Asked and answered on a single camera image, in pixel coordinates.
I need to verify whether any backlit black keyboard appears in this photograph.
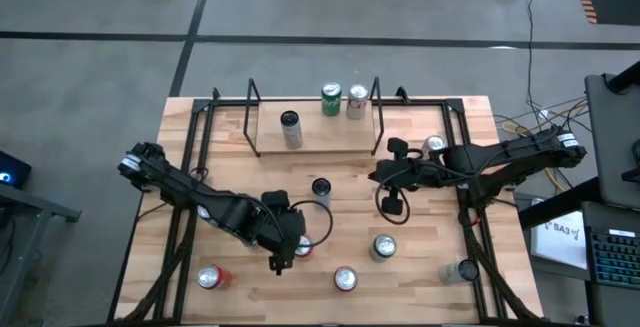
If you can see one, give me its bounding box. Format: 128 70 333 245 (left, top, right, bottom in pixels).
588 227 640 289

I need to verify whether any black stand pole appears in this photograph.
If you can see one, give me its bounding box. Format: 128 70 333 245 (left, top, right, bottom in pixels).
602 60 640 94

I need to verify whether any slim silver Celsius can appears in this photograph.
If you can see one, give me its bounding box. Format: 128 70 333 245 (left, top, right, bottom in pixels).
438 258 481 287

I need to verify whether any black metal shelf stand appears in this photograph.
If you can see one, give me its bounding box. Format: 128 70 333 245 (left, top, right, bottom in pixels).
369 76 386 157
242 77 263 159

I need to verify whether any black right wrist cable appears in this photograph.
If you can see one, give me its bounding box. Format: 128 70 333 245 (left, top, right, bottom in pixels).
373 185 412 227

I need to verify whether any black side desk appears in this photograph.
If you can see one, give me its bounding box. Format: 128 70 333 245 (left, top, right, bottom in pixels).
517 176 640 327

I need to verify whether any orange Fanta can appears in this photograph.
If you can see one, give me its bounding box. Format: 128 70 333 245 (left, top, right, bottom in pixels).
294 234 315 259
333 265 359 293

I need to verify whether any black floor cable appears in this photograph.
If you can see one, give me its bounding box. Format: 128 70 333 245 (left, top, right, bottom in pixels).
525 0 540 113

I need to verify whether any green Sprite can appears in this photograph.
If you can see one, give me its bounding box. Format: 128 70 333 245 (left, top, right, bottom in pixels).
368 233 399 263
320 81 343 117

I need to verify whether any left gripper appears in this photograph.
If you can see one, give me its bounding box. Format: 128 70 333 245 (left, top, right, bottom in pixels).
254 189 308 276

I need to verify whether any red soda can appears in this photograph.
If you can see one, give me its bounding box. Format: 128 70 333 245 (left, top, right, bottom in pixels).
197 264 234 291

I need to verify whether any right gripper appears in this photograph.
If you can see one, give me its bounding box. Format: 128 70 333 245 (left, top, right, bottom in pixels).
370 137 441 217

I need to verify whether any white Celsius tropical slim can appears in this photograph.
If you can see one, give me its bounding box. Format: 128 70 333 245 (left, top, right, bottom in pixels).
279 110 305 151

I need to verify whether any yellow floor cable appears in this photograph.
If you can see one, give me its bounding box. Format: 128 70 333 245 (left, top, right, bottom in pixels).
502 97 591 193

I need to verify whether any black device with blue light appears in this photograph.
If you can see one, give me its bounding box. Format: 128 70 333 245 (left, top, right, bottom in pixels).
0 149 32 191

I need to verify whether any grey metal cart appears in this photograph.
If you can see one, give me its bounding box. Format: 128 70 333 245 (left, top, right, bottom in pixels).
0 181 83 327

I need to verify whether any black table frame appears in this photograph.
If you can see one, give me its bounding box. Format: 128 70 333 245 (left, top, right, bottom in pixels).
114 86 544 326

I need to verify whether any white Celsius Arctic slim can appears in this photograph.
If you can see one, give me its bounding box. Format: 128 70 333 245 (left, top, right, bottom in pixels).
310 177 333 208

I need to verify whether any white paper label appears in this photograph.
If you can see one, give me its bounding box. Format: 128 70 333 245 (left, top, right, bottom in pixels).
529 210 590 271

